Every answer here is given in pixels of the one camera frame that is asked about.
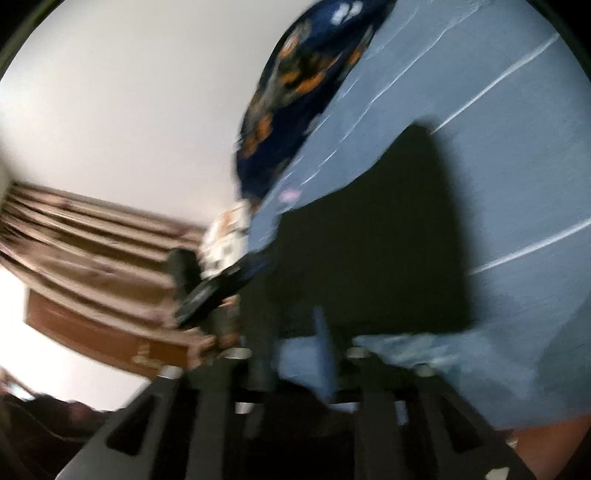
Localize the black pants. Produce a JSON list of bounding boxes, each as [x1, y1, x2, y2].
[[238, 124, 478, 344]]

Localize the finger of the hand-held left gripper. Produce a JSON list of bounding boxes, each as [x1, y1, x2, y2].
[[226, 252, 274, 297]]

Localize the blue checked bed sheet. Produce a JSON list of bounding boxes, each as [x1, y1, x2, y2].
[[249, 0, 591, 430]]

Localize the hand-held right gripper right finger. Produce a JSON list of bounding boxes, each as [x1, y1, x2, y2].
[[313, 305, 536, 480]]

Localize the person's leg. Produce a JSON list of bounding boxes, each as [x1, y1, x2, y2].
[[505, 413, 591, 480]]

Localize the dark cloth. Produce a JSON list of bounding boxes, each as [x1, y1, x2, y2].
[[0, 392, 121, 480]]

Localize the beige patterned curtain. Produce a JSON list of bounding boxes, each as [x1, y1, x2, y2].
[[0, 181, 209, 334]]

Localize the navy dog print blanket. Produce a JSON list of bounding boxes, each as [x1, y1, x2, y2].
[[235, 0, 399, 210]]

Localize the white floral pillow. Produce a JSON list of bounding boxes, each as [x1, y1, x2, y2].
[[198, 200, 254, 282]]

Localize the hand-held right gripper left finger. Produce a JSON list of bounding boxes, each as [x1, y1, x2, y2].
[[58, 295, 280, 480]]

